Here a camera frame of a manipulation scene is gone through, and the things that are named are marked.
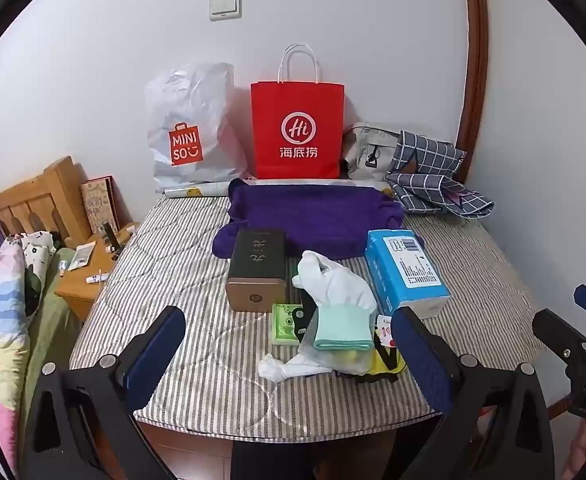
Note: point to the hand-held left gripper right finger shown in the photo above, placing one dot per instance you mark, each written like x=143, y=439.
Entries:
x=423, y=365

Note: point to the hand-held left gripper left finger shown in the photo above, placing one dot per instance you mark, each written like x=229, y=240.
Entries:
x=158, y=355

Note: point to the blue tissue pack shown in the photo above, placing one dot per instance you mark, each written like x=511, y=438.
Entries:
x=408, y=275

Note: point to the white sock mint cuff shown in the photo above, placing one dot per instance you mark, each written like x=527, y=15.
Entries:
x=283, y=367
x=333, y=280

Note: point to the dark rectangular tea box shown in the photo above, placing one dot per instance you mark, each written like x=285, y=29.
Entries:
x=255, y=270

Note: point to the light green tissue packet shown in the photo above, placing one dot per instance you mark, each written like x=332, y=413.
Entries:
x=284, y=325

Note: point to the striped bed mattress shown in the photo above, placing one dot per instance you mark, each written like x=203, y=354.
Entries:
x=198, y=340

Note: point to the white tube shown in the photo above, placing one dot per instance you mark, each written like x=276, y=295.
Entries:
x=97, y=277

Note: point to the wooden nightstand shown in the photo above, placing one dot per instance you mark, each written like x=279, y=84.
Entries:
x=80, y=290

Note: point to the white flat packet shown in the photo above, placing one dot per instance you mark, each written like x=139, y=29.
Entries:
x=82, y=256

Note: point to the black bottle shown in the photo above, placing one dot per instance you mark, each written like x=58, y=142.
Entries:
x=112, y=237

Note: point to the floral pillow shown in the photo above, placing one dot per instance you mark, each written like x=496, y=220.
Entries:
x=35, y=265

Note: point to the patterned hardcover book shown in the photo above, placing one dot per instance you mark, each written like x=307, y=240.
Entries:
x=99, y=205

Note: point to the rolled duck print paper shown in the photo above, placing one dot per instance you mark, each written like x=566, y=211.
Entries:
x=193, y=191

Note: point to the purple towel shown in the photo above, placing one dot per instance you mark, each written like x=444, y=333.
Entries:
x=313, y=215

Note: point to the grey checked cloth bag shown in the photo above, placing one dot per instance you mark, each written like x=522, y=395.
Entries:
x=433, y=175

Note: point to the wooden headboard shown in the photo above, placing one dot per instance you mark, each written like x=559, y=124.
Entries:
x=38, y=200

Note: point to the beige backpack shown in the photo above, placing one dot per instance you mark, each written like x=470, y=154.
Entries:
x=368, y=152

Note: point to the white plastic shopping bag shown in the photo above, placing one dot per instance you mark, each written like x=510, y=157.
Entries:
x=193, y=110

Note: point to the red paper bag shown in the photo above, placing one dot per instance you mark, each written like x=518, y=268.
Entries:
x=298, y=130

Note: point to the brown wooden door frame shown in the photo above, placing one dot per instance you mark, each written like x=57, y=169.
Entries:
x=474, y=60

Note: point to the white wall light switch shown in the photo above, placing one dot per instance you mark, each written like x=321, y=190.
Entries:
x=225, y=6

